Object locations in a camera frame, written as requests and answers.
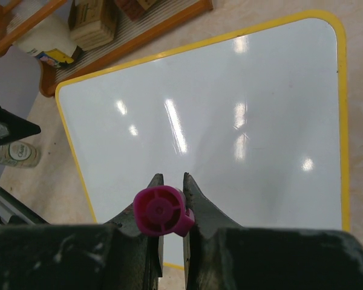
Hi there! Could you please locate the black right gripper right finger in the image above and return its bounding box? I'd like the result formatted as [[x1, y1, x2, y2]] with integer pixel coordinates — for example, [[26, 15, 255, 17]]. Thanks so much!
[[183, 172, 243, 289]]

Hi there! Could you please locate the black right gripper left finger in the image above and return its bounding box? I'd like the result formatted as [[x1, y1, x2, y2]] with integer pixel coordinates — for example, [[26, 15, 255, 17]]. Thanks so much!
[[104, 172, 165, 290]]

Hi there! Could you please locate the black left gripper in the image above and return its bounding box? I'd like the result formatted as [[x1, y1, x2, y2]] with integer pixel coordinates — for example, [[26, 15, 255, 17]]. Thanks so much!
[[0, 106, 41, 146]]

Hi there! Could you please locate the white marker pen magenta cap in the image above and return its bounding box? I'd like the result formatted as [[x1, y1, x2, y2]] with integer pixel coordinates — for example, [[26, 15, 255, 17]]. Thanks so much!
[[132, 185, 195, 237]]

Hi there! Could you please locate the yellow framed whiteboard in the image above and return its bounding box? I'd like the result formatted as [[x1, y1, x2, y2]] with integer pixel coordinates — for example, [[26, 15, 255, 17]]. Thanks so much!
[[54, 9, 349, 271]]

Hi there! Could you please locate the small glass bottle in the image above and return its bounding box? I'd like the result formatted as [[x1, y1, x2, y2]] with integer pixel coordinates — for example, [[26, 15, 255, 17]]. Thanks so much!
[[0, 141, 41, 168]]

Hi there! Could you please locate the lower white paper-lid jar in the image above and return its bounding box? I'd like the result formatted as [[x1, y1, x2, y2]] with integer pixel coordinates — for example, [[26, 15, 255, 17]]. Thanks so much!
[[14, 14, 81, 68]]

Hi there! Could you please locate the orange wooden shelf rack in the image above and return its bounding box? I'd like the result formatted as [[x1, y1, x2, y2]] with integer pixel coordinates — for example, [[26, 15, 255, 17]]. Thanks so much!
[[0, 1, 214, 97]]

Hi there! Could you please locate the tan sponge stack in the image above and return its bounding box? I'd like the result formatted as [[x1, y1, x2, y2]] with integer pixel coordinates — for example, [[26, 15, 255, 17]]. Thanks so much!
[[68, 0, 118, 51]]

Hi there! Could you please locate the reddish brown sponge stack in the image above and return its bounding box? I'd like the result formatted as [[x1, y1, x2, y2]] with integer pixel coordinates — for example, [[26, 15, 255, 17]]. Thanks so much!
[[114, 0, 157, 21]]

